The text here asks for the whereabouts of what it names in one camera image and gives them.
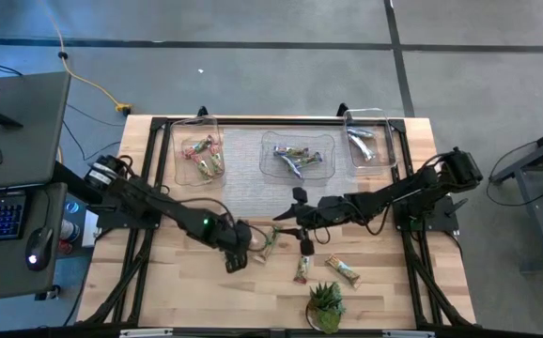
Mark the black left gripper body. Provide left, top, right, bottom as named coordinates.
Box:
left=222, top=219, right=256, bottom=275

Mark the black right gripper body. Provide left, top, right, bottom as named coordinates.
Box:
left=292, top=186, right=348, bottom=257

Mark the green silver snack bar wrapper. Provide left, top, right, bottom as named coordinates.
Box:
left=272, top=146, right=310, bottom=159

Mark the grey woven placemat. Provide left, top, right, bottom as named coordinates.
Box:
left=219, top=126, right=365, bottom=220

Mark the wide clear plastic bin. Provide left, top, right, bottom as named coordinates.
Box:
left=258, top=130, right=337, bottom=181

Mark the potted green succulent plant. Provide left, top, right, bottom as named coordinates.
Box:
left=304, top=280, right=347, bottom=335

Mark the narrow clear plastic bin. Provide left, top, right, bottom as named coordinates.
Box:
left=342, top=108, right=398, bottom=170
left=170, top=115, right=227, bottom=188

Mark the small white box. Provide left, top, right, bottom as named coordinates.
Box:
left=82, top=210, right=101, bottom=248

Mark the silver drink can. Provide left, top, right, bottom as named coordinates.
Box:
left=59, top=219, right=81, bottom=243

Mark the black computer mouse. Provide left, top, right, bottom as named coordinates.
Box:
left=24, top=226, right=55, bottom=272

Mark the black metal cart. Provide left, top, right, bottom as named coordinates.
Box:
left=487, top=116, right=543, bottom=273

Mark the grey keyboard shelf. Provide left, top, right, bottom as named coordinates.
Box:
left=0, top=181, right=69, bottom=304

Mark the grey desk top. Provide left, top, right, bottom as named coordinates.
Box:
left=0, top=69, right=72, bottom=192

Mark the black wedge-shaped part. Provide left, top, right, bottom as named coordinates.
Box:
left=0, top=111, right=24, bottom=131

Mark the black aluminium table frame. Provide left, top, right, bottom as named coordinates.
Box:
left=76, top=102, right=477, bottom=338

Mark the yellow extension cord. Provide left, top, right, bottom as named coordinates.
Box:
left=40, top=0, right=134, bottom=117

